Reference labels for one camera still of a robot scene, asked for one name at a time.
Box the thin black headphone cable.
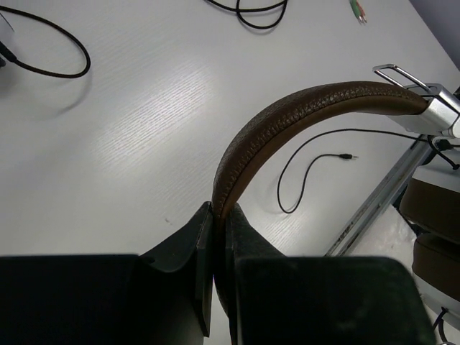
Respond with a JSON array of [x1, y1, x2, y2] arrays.
[[278, 128, 460, 215]]

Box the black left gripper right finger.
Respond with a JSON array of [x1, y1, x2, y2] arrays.
[[215, 206, 436, 344]]

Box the brown silver headphones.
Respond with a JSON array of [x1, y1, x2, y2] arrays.
[[211, 65, 459, 344]]

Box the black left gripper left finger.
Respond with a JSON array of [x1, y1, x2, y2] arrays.
[[1, 203, 213, 344]]

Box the thick black headphone cable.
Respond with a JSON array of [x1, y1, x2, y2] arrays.
[[0, 0, 369, 78]]

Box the aluminium front rail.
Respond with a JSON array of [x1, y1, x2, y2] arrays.
[[324, 142, 432, 257]]

